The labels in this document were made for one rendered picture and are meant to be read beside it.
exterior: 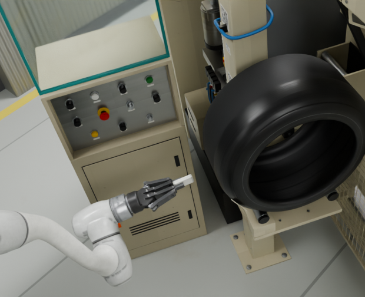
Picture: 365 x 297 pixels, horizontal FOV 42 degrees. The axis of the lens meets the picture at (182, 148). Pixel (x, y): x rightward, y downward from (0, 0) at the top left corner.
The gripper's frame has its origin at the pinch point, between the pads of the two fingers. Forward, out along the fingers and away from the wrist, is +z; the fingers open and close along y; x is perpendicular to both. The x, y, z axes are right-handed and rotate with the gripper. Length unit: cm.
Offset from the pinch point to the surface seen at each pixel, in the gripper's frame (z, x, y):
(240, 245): 12, 115, 38
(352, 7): 63, -44, -3
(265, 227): 21.5, 31.8, -9.9
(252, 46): 41, -22, 27
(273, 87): 37.6, -25.8, -1.3
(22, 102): -109, 99, 237
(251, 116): 27.6, -22.9, -6.1
